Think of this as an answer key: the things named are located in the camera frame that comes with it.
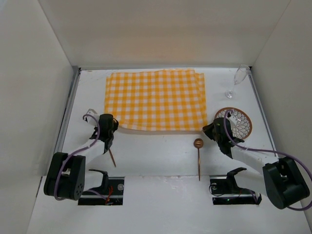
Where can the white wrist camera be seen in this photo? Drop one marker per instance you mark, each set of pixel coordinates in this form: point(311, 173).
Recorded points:
point(91, 117)
point(234, 120)

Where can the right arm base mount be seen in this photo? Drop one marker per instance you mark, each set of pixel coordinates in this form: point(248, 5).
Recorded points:
point(224, 191)

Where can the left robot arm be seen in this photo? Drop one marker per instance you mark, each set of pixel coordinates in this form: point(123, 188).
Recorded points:
point(68, 175)

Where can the yellow white checkered cloth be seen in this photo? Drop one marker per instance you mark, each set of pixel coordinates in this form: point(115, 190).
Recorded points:
point(163, 100)

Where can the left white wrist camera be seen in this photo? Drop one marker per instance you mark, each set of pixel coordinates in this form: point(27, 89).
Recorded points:
point(91, 117)

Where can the patterned ceramic plate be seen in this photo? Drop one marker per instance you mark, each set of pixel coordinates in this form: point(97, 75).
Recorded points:
point(242, 126)

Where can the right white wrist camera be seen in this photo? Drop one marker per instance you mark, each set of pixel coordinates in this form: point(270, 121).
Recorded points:
point(234, 120)

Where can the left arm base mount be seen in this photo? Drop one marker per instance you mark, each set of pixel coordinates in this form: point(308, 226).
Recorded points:
point(110, 195)

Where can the copper spoon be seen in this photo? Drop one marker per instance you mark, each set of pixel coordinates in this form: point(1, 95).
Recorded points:
point(198, 144)

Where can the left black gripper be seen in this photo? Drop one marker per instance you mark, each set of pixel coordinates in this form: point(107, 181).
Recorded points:
point(107, 140)

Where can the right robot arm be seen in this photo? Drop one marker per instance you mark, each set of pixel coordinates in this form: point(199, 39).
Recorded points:
point(278, 176)

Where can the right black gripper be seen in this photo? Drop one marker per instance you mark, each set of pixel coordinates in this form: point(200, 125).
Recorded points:
point(223, 145)

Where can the clear champagne flute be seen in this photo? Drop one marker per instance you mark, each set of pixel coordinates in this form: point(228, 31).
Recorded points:
point(240, 75)

